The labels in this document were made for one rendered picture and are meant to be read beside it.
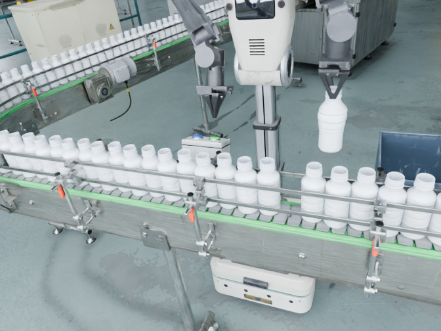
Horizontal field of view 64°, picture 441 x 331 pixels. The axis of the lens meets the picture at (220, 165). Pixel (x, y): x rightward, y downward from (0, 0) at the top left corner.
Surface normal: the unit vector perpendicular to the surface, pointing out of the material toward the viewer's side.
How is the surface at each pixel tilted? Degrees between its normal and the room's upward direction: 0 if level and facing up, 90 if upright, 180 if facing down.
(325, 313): 0
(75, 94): 90
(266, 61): 90
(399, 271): 90
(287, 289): 90
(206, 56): 70
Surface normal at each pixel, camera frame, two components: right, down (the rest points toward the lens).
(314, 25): -0.62, 0.49
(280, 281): -0.28, -0.42
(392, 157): -0.36, 0.55
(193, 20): -0.04, 0.67
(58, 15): 0.77, 0.28
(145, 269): -0.11, -0.83
